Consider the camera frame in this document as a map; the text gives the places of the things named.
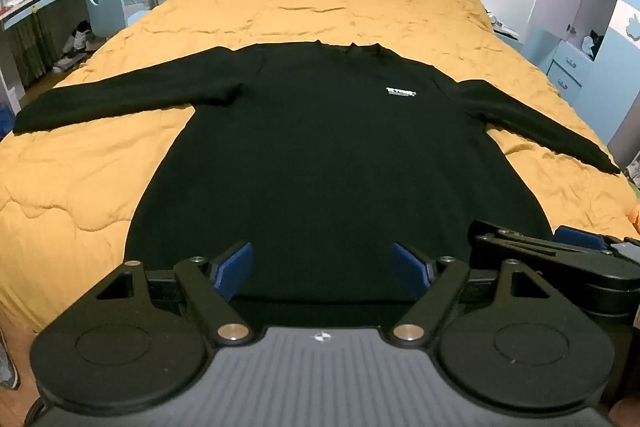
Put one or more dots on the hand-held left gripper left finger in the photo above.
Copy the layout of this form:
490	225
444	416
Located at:
234	268

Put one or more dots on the light blue desk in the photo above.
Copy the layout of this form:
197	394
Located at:
30	4

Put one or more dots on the black long-sleeve sweater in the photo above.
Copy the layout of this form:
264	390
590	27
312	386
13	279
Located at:
320	157

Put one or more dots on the white sneaker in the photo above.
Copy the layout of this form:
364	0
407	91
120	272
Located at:
81	38

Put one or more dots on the blue drawer unit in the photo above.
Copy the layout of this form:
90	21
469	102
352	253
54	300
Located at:
570	67

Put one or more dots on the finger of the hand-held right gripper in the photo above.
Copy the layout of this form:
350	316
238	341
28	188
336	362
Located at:
580	237
550	257

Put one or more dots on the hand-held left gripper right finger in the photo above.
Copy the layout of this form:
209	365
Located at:
411	271

